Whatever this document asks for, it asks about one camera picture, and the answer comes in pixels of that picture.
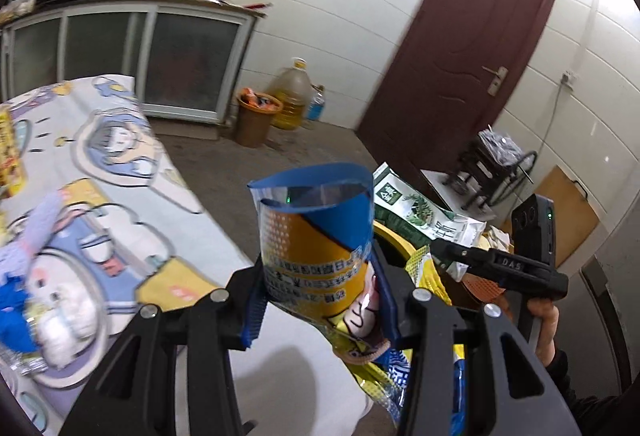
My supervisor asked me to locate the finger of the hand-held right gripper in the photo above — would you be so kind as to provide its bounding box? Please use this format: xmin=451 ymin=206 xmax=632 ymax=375
xmin=430 ymin=238 xmax=477 ymax=269

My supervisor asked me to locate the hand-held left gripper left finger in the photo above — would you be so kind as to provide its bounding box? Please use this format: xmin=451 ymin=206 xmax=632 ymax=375
xmin=59 ymin=261 xmax=266 ymax=436

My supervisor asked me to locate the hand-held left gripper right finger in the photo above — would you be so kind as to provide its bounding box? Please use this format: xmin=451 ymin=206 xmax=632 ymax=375
xmin=367 ymin=241 xmax=583 ymax=436

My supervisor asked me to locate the yellow trash bin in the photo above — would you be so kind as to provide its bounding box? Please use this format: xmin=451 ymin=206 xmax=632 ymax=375
xmin=372 ymin=221 xmax=431 ymax=287

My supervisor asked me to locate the green snack packet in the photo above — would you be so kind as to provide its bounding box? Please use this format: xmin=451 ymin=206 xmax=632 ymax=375
xmin=372 ymin=162 xmax=486 ymax=281

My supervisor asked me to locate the blue yellow snack wrapper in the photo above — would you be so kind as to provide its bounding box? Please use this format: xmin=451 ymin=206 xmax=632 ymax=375
xmin=246 ymin=162 xmax=468 ymax=432

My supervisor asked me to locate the silver foil wrapper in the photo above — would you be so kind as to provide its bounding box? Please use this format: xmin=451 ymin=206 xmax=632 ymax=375
xmin=0 ymin=346 xmax=51 ymax=377

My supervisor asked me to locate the person's right forearm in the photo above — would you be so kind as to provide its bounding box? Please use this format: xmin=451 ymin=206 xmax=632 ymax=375
xmin=542 ymin=350 xmax=632 ymax=436

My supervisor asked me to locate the brown trash bin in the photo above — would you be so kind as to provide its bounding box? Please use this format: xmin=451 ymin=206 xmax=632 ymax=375
xmin=235 ymin=87 xmax=285 ymax=149

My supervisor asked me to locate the person's right hand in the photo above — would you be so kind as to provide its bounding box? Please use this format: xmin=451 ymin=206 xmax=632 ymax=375
xmin=527 ymin=301 xmax=561 ymax=367

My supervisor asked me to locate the yellow patterned wrapper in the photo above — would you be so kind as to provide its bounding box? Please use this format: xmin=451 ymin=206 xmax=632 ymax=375
xmin=406 ymin=248 xmax=453 ymax=307

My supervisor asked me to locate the wooden board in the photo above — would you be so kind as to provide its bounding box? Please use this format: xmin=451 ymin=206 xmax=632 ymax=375
xmin=517 ymin=165 xmax=601 ymax=267

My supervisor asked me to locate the orange mesh packet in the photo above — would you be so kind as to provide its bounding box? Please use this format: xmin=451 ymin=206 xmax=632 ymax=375
xmin=460 ymin=273 xmax=506 ymax=304

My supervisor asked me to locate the clear plastic bag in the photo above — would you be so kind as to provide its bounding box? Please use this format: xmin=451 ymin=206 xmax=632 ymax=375
xmin=477 ymin=128 xmax=523 ymax=167

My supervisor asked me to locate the cartoon printed tablecloth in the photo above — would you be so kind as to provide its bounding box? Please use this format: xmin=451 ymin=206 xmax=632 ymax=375
xmin=0 ymin=74 xmax=373 ymax=436

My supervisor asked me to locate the blue water bottle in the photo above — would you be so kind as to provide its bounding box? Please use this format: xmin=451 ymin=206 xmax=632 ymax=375
xmin=306 ymin=84 xmax=327 ymax=121

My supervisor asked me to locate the dark red wooden door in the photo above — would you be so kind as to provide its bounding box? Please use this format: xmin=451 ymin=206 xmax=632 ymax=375
xmin=357 ymin=0 xmax=571 ymax=177

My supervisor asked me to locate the large cooking oil jug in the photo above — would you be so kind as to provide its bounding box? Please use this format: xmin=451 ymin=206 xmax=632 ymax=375
xmin=265 ymin=58 xmax=312 ymax=131

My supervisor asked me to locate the purple fuzzy cloth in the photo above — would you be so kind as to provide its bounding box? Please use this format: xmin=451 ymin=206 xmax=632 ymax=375
xmin=0 ymin=191 xmax=76 ymax=287

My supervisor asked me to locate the blue plastic wrapper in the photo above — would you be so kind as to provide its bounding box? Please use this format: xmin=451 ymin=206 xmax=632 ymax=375
xmin=0 ymin=286 xmax=38 ymax=352

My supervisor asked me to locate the glass door kitchen cabinet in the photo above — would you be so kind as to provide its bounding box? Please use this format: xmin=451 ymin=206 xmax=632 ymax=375
xmin=0 ymin=0 xmax=266 ymax=125

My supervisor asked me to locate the yellow snack packet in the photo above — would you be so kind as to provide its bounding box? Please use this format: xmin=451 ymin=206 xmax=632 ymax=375
xmin=0 ymin=108 xmax=28 ymax=199

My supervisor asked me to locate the pale plastic food bag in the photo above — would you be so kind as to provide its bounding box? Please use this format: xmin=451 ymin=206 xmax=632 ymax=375
xmin=0 ymin=0 xmax=36 ymax=24

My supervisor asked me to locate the black hose loop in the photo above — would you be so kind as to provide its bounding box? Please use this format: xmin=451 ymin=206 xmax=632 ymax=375
xmin=500 ymin=151 xmax=538 ymax=207

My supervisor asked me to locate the power cable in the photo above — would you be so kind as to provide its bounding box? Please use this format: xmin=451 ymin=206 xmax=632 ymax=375
xmin=542 ymin=83 xmax=568 ymax=157

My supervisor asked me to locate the metal door handle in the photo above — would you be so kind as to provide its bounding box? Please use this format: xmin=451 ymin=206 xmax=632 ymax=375
xmin=482 ymin=66 xmax=508 ymax=96

